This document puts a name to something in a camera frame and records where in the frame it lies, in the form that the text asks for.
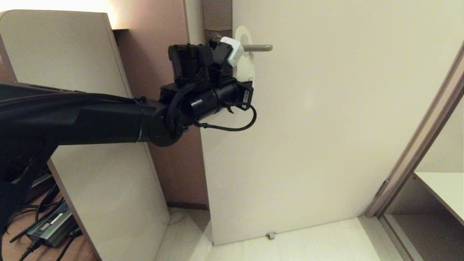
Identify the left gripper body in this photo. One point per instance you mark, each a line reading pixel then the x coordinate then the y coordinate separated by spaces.
pixel 214 99

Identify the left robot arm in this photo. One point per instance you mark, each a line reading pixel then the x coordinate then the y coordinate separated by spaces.
pixel 72 116

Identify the white door hanger sign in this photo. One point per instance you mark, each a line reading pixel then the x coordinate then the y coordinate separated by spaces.
pixel 247 70

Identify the white door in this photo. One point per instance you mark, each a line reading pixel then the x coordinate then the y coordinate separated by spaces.
pixel 326 127

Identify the metal door stop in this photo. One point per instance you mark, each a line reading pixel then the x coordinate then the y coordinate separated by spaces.
pixel 270 236

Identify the white furniture side panel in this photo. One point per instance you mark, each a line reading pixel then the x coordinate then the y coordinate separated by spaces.
pixel 108 188

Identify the black power adapter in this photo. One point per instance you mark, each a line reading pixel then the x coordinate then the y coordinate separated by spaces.
pixel 54 224

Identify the white shelf board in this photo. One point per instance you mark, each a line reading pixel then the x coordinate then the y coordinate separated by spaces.
pixel 444 188

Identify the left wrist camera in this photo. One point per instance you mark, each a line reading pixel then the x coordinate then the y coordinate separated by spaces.
pixel 232 50

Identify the brown door frame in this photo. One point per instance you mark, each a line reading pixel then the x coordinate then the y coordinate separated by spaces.
pixel 417 145

